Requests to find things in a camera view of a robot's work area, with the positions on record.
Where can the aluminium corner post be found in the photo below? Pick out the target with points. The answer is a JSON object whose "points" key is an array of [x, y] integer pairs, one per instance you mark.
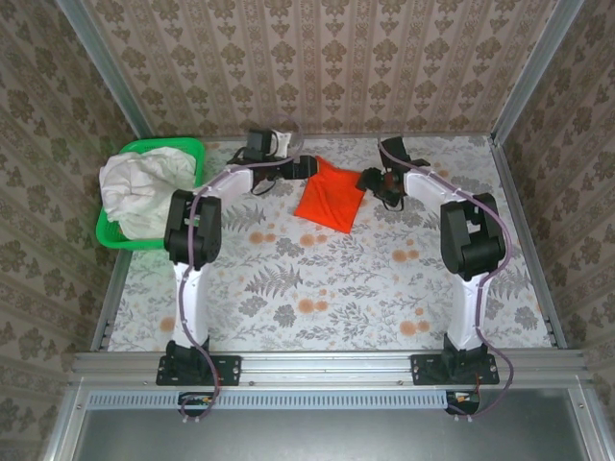
{"points": [[533, 67], [108, 72]]}

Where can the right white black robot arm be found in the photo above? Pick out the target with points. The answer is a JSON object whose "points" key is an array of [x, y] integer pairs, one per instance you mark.
{"points": [[468, 298]]}

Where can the green plastic basket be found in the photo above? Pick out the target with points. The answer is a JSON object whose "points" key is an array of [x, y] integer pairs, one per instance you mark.
{"points": [[110, 237]]}

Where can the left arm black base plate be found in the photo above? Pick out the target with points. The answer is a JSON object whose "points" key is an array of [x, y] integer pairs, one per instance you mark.
{"points": [[230, 371]]}

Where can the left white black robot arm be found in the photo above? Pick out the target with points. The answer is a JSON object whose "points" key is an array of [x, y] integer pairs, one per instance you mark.
{"points": [[192, 298]]}

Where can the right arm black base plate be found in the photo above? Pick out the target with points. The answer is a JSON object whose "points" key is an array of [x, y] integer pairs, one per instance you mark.
{"points": [[423, 371]]}

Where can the aluminium frame cross rail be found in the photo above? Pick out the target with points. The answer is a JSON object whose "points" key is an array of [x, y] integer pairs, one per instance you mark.
{"points": [[327, 367]]}

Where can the grey sheet metal panel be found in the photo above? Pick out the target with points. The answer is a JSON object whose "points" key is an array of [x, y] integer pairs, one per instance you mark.
{"points": [[327, 437]]}

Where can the aluminium table side rail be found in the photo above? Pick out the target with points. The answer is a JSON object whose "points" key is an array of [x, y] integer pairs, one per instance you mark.
{"points": [[113, 298], [521, 221]]}

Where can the orange t-shirt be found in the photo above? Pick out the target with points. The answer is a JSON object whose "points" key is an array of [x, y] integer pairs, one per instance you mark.
{"points": [[331, 197]]}

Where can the white t-shirt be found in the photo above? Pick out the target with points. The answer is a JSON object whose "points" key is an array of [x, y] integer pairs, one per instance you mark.
{"points": [[139, 187]]}

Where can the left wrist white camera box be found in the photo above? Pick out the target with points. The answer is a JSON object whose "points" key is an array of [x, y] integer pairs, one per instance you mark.
{"points": [[282, 141]]}

